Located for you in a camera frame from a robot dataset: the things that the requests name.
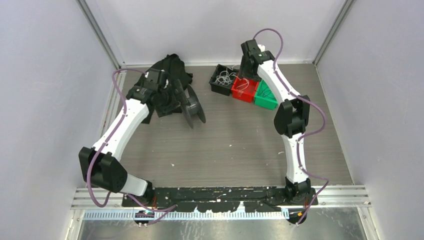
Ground black plastic bin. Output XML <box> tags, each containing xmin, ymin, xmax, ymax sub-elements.
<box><xmin>208</xmin><ymin>64</ymin><xmax>239</xmax><ymax>96</ymax></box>

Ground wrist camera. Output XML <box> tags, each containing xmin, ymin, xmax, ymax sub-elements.
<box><xmin>143</xmin><ymin>69</ymin><xmax>168</xmax><ymax>91</ymax></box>
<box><xmin>257</xmin><ymin>44</ymin><xmax>266</xmax><ymax>52</ymax></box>

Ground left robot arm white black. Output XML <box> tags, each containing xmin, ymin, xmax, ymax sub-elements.
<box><xmin>78</xmin><ymin>79</ymin><xmax>190</xmax><ymax>208</ymax></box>

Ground white cable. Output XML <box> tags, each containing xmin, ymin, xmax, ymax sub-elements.
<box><xmin>214</xmin><ymin>68</ymin><xmax>238</xmax><ymax>86</ymax></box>

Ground red plastic bin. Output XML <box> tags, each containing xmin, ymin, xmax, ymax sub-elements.
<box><xmin>231</xmin><ymin>77</ymin><xmax>259</xmax><ymax>103</ymax></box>

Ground thin cable in red bin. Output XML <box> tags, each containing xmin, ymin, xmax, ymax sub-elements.
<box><xmin>235</xmin><ymin>78</ymin><xmax>254</xmax><ymax>95</ymax></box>

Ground black cable in green bin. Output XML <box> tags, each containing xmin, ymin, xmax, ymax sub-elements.
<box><xmin>258</xmin><ymin>82</ymin><xmax>276</xmax><ymax>100</ymax></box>

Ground grey plastic cable spool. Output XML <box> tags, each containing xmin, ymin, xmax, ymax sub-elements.
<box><xmin>173</xmin><ymin>79</ymin><xmax>206</xmax><ymax>129</ymax></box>

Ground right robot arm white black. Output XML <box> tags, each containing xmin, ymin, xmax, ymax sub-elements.
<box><xmin>240</xmin><ymin>39</ymin><xmax>316</xmax><ymax>205</ymax></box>

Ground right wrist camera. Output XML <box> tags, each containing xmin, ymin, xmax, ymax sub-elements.
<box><xmin>257</xmin><ymin>44</ymin><xmax>266</xmax><ymax>52</ymax></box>

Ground green plastic bin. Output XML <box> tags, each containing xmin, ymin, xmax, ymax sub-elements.
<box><xmin>254</xmin><ymin>80</ymin><xmax>278</xmax><ymax>110</ymax></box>

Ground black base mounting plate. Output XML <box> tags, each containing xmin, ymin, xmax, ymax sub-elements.
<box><xmin>122</xmin><ymin>186</ymin><xmax>318</xmax><ymax>213</ymax></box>

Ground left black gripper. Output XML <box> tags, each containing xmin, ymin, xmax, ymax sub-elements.
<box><xmin>156</xmin><ymin>80</ymin><xmax>190</xmax><ymax>118</ymax></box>

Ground black cloth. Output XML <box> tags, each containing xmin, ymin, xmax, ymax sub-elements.
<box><xmin>137</xmin><ymin>53</ymin><xmax>193</xmax><ymax>124</ymax></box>

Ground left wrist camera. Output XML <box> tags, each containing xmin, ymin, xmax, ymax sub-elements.
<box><xmin>143</xmin><ymin>69</ymin><xmax>168</xmax><ymax>91</ymax></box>

